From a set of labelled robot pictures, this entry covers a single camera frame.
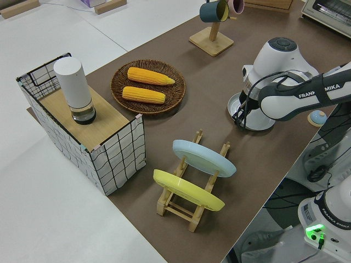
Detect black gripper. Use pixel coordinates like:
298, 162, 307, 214
234, 90, 260, 129

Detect gray round plate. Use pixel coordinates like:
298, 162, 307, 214
227, 92, 276, 131

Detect light blue plate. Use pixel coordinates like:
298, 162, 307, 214
172, 139, 237, 178

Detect yellow plate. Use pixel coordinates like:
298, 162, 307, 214
152, 169, 226, 212

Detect wooden plate rack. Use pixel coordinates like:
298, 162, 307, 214
156, 129, 231, 233

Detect round wicker basket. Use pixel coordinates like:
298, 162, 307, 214
110, 59, 186, 116

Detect blue bell wooden base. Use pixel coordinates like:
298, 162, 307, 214
307, 110, 327, 127

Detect wooden mug tree stand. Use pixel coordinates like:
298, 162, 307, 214
189, 0, 237, 58

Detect yellow corn cob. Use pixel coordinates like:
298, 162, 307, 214
127, 67, 176, 86
122, 86, 167, 104

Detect teal mug yellow inside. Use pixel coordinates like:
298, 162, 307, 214
199, 0, 230, 23

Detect pink mug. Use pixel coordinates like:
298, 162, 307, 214
229, 0, 246, 14

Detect grid-patterned box with wooden top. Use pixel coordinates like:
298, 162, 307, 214
15, 52, 146, 197

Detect wooden board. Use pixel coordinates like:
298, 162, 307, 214
38, 88, 130, 152

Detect white toaster oven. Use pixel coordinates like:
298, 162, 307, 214
301, 0, 351, 38

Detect white cylinder bottle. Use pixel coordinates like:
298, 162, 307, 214
53, 56, 97, 125

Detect wooden block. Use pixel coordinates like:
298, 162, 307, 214
0, 0, 41, 19
94, 0, 127, 15

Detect purple box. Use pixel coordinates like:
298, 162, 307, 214
79, 0, 107, 8

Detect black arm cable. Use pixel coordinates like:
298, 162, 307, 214
232, 70, 305, 129

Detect black cable bundle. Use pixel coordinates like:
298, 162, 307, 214
306, 163, 336, 184

